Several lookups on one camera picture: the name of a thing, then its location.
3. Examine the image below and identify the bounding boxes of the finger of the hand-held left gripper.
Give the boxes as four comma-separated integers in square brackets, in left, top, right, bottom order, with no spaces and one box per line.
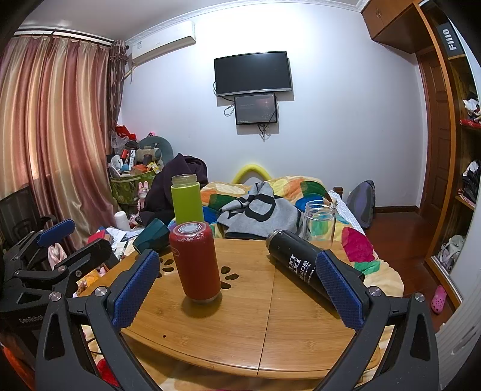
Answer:
[3,217,77,274]
[13,238,115,298]

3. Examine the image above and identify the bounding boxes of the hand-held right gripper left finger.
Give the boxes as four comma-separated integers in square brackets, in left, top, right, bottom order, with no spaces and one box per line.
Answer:
[35,249,162,391]

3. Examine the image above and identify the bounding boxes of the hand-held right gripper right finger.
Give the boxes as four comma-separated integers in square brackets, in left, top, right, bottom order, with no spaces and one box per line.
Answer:
[314,250,440,391]

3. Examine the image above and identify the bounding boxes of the red insulated cup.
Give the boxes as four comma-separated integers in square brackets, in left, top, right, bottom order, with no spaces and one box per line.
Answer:
[169,221,222,302]

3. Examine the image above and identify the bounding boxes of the black insulated cup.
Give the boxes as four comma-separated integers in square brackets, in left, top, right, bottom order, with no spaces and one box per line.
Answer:
[266,229,365,301]

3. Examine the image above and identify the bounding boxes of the dark green cup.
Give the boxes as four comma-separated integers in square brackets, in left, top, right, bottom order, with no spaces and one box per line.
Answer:
[132,218,173,257]

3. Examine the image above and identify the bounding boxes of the clear glass cup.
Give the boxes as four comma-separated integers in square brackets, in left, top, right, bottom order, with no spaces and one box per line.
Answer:
[302,200,338,249]

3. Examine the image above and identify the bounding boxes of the black mesh chair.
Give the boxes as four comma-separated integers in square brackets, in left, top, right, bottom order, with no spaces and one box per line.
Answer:
[0,186,58,249]

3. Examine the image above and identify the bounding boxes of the colourful patchwork blanket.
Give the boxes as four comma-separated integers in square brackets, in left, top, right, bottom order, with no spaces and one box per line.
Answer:
[201,175,404,301]

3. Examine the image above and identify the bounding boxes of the green storage basket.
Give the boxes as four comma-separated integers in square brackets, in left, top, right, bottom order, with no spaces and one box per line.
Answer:
[110,171,158,205]

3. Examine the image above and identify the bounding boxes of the grey backpack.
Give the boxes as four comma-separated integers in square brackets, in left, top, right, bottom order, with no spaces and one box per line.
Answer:
[345,180,376,229]

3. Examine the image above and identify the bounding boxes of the lime green bottle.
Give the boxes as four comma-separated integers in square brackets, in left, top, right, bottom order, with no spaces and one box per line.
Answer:
[171,174,205,226]

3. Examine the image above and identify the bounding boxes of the pink clog shoe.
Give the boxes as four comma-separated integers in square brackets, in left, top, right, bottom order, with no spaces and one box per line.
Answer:
[430,285,448,314]

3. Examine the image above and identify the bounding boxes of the grey patterned scarf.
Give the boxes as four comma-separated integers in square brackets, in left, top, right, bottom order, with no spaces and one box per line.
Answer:
[218,181,301,240]

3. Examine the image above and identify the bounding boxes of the pink striped curtain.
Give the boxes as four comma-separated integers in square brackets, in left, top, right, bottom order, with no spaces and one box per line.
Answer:
[0,34,126,226]

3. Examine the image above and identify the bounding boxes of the light grey bag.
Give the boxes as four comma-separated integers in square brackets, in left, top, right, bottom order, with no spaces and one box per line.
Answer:
[438,235,467,266]

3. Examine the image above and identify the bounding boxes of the grey plush toy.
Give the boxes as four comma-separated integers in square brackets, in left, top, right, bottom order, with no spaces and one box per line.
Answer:
[135,136,174,167]

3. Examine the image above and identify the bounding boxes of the dark purple clothing pile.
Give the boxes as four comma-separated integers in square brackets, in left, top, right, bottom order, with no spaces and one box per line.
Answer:
[140,152,208,228]

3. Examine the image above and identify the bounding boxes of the yellow foam arch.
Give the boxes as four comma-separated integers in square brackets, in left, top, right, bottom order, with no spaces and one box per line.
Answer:
[230,164,272,185]

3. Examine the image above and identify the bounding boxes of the wooden door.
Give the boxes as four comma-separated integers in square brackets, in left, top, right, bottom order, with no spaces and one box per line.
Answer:
[416,47,452,216]

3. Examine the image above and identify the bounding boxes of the wooden wardrobe shelves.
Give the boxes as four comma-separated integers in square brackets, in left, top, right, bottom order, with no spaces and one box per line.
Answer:
[417,0,481,311]

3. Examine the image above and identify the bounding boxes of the white air conditioner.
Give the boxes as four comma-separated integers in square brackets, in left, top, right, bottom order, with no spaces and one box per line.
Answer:
[128,20,196,68]

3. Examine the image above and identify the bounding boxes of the wooden overhead cabinet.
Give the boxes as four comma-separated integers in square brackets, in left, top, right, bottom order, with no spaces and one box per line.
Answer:
[361,0,429,53]

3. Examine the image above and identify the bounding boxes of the small wall monitor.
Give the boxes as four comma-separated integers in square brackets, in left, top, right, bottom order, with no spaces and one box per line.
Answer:
[234,94,279,126]

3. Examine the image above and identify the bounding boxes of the black wall television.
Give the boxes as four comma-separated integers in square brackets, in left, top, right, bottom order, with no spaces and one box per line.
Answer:
[214,51,293,97]

